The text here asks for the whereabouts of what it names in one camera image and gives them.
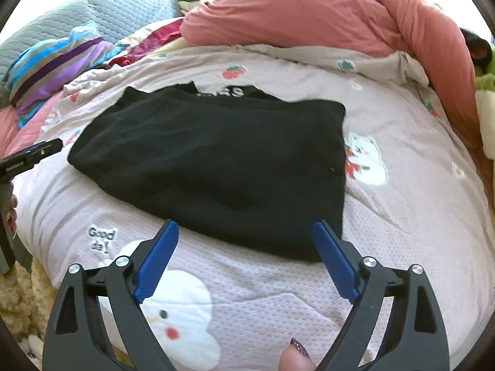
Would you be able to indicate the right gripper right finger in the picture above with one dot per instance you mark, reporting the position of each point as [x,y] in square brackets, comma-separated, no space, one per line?
[341,260]

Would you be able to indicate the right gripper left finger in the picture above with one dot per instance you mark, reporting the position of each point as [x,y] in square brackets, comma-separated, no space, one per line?
[150,260]

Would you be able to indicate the black sweater with orange trim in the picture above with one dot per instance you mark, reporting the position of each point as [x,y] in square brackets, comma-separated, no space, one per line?
[238,165]

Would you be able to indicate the left hand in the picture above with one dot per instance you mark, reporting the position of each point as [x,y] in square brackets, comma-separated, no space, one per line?
[12,214]

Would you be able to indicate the right hand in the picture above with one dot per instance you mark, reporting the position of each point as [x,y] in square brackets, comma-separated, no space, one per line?
[295,358]

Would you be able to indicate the pink strawberry print bedsheet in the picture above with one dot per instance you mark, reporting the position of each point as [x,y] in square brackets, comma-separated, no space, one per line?
[413,195]

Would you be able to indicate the striped colourful pillow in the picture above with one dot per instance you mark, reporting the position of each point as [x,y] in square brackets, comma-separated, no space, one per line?
[46,67]

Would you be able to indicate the red and cream blanket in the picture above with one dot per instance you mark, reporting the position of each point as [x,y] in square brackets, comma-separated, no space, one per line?
[147,40]

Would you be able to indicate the cream and green plush blanket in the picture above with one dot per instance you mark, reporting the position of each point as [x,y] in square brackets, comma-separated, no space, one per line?
[482,56]

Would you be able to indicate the grey quilted headboard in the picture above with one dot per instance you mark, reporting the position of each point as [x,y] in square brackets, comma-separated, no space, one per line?
[115,19]

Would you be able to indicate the pink duvet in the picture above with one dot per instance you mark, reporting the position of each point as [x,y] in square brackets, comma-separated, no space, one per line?
[377,28]

